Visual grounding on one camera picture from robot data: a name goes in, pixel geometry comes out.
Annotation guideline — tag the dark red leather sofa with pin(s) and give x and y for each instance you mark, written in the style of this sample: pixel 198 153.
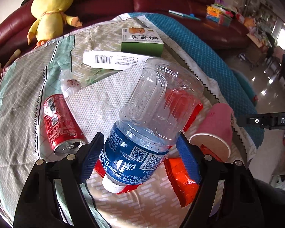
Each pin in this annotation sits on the dark red leather sofa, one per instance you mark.
pixel 14 29

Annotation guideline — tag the red plastic bag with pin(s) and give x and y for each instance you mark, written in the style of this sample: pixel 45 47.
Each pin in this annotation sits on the red plastic bag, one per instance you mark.
pixel 134 149

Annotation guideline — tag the white paper towel sheet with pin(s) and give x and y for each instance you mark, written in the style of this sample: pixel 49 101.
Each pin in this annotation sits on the white paper towel sheet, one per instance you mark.
pixel 96 107

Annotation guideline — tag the teal round trash bin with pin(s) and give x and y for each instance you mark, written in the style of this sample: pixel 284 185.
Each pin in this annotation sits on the teal round trash bin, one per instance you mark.
pixel 246 86

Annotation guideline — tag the yellow chick plush toy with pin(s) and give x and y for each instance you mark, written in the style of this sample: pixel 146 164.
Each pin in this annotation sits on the yellow chick plush toy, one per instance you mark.
pixel 50 20

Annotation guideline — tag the red soda can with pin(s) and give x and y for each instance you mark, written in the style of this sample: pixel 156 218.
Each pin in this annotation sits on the red soda can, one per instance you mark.
pixel 63 133

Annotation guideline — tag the pink paper cup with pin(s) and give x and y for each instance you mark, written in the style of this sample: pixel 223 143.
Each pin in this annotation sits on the pink paper cup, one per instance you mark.
pixel 216 131

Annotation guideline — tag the patterned quilted table cloth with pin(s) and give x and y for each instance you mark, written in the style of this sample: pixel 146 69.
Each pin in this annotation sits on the patterned quilted table cloth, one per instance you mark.
pixel 35 76

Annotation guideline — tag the teal book on sofa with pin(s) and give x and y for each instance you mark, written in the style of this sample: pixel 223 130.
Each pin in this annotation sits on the teal book on sofa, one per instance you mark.
pixel 189 16

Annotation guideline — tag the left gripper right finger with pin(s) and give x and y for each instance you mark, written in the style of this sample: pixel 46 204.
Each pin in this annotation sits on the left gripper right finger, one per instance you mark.
pixel 227 194

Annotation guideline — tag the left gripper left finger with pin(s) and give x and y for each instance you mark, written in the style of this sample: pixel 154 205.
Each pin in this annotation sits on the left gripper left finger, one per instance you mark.
pixel 38 204

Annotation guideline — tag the green white food box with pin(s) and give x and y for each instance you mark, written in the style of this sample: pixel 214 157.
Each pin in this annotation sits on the green white food box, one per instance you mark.
pixel 141 41

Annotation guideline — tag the crumpled clear plastic wrapper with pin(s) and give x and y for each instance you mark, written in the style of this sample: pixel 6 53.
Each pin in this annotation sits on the crumpled clear plastic wrapper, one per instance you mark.
pixel 69 85

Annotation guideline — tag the clear plastic water bottle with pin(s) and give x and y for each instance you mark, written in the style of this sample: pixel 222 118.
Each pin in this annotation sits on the clear plastic water bottle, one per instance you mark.
pixel 157 77

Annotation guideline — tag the long white medicine box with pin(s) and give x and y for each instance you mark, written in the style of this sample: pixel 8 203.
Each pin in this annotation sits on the long white medicine box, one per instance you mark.
pixel 112 60

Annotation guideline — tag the colourful toy box stack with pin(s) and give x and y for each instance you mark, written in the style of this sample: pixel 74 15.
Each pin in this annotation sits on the colourful toy box stack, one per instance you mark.
pixel 219 14

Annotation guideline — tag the orange snack wrapper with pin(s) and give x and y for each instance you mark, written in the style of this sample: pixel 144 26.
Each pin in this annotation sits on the orange snack wrapper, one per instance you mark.
pixel 183 186

